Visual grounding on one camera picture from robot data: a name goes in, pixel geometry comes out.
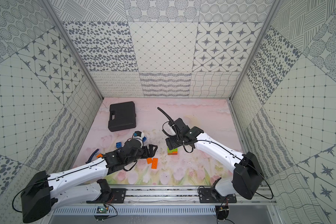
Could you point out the black plastic case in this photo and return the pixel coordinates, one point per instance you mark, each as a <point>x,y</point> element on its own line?
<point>122,116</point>

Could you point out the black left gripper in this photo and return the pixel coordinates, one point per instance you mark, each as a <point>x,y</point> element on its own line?
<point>145,150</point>

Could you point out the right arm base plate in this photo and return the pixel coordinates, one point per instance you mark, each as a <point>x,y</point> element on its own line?
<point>207,195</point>

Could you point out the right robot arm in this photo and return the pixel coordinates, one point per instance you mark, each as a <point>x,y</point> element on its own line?
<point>247,173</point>

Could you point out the green circuit board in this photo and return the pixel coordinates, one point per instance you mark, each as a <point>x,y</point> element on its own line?
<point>102,211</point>

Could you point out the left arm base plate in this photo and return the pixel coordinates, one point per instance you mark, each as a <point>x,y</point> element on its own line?
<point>112,196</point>

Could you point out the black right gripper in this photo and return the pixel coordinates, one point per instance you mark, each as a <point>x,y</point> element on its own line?
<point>170,142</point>

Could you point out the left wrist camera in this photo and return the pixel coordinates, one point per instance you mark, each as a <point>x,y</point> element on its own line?
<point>138,135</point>

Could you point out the green long lego brick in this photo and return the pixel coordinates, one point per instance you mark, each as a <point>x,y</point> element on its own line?
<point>175,150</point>

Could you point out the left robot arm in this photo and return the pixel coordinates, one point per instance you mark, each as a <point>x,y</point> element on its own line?
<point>47,192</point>

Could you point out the aluminium front rail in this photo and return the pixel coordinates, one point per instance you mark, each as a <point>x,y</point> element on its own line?
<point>181,195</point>

